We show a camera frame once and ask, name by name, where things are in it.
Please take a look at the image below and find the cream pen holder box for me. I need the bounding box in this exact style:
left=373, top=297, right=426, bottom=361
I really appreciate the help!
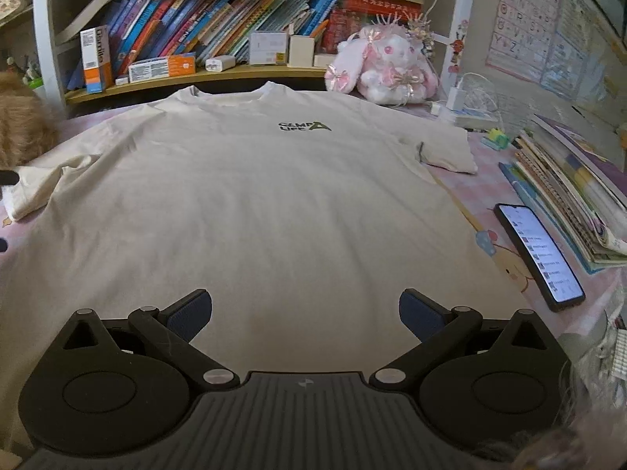
left=287, top=34, right=315, bottom=68

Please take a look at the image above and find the pink checked printed table mat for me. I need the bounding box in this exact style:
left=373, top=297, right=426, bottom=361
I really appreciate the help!
left=0, top=103, right=627, bottom=363

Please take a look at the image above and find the small white charger box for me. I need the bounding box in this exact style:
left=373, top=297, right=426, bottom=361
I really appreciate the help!
left=204, top=55, right=237, bottom=74

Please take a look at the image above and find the wooden bookshelf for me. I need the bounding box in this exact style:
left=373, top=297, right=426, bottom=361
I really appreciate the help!
left=31, top=0, right=479, bottom=121

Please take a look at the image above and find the black smartphone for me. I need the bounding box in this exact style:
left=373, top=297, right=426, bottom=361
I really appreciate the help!
left=493, top=202, right=587, bottom=313

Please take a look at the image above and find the green and yellow eraser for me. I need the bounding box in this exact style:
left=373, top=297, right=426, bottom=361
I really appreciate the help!
left=482, top=128, right=511, bottom=150

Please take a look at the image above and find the brown fluffy plush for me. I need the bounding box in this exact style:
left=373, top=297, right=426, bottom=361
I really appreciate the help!
left=0, top=71, right=60, bottom=170

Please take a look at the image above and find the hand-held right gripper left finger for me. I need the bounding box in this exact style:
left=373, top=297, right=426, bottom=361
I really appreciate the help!
left=63, top=289, right=242, bottom=392

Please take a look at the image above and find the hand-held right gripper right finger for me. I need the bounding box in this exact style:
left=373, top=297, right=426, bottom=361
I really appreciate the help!
left=367, top=288, right=562, bottom=391

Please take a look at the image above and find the thick white paperback book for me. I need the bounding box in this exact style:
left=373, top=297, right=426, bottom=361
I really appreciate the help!
left=56, top=0, right=126, bottom=45

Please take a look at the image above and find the chart wall poster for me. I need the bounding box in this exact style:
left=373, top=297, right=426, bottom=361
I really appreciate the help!
left=558, top=0, right=627, bottom=125

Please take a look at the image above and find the row of colourful books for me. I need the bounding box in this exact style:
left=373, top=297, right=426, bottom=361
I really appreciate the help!
left=66, top=0, right=426, bottom=90

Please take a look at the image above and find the pink rabbit plush toy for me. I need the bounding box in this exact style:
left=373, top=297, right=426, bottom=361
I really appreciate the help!
left=324, top=23, right=440, bottom=105

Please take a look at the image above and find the white plug charger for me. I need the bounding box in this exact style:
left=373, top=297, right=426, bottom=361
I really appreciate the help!
left=443, top=86, right=472, bottom=111

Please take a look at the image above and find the alphabet wall poster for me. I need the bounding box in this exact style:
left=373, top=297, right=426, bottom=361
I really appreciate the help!
left=484, top=0, right=580, bottom=99

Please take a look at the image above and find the tall orange and white box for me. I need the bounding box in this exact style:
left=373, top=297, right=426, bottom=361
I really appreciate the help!
left=80, top=25, right=111, bottom=94

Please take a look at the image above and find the stack of books and notebooks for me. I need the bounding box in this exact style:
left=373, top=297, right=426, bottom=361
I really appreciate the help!
left=498, top=113, right=627, bottom=276

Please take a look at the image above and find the cream printed t-shirt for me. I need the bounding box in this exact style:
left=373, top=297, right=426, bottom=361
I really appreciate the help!
left=0, top=81, right=536, bottom=454

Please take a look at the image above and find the flat white and orange box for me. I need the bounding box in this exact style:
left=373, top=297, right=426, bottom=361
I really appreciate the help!
left=128, top=53, right=197, bottom=83

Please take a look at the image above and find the white square box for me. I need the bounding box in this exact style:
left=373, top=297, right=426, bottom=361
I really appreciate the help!
left=249, top=30, right=289, bottom=66

